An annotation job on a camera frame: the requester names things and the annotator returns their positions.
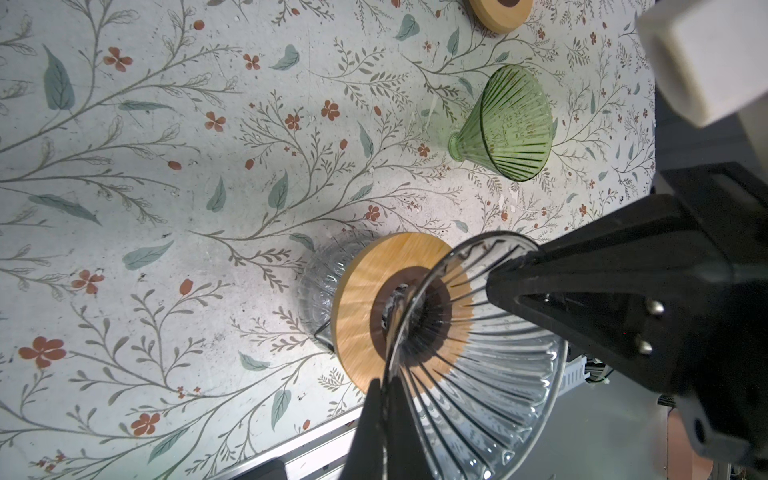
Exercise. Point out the clear grey glass pitcher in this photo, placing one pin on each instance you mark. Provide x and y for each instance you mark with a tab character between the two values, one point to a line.
322	278

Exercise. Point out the clear grey glass dripper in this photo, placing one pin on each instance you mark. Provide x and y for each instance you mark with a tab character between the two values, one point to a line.
483	418

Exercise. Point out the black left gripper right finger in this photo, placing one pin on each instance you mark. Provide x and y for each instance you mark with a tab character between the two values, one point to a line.
405	454

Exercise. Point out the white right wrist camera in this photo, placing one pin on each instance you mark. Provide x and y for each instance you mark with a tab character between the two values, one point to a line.
709	58

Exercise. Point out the green glass dripper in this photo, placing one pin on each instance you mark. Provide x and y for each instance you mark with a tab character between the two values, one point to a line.
510	129

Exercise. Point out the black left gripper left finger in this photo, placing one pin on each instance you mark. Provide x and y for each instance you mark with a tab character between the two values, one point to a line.
365	457

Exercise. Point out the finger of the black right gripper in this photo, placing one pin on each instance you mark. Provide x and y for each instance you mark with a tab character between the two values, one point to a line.
639	288

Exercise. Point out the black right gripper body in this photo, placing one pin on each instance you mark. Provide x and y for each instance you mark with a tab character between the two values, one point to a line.
724	406

